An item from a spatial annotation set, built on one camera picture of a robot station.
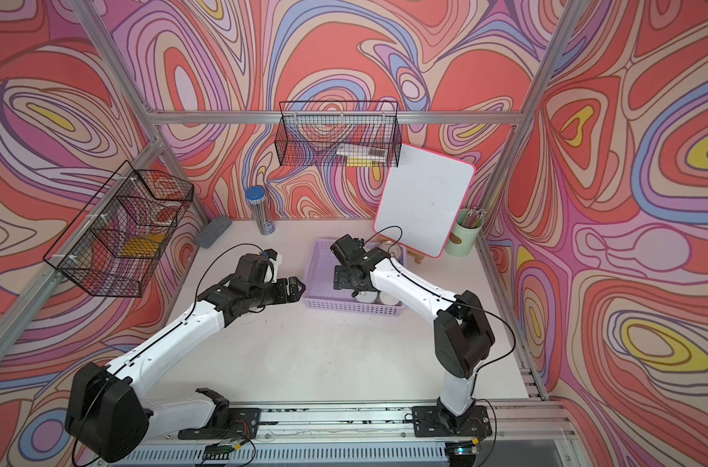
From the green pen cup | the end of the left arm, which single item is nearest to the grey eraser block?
the end of the left arm

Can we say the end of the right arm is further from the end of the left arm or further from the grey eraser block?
the grey eraser block

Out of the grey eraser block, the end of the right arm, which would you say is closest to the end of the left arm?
the end of the right arm

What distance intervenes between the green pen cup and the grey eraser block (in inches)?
35.4

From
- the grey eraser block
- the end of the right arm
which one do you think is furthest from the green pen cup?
the grey eraser block

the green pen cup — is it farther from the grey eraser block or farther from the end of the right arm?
the grey eraser block

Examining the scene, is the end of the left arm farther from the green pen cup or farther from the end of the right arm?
the green pen cup

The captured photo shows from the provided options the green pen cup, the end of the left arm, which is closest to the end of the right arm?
the end of the left arm

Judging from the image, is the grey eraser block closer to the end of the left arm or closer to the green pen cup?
the end of the left arm

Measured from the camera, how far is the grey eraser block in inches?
44.7

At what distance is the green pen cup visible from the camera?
1.00 metres
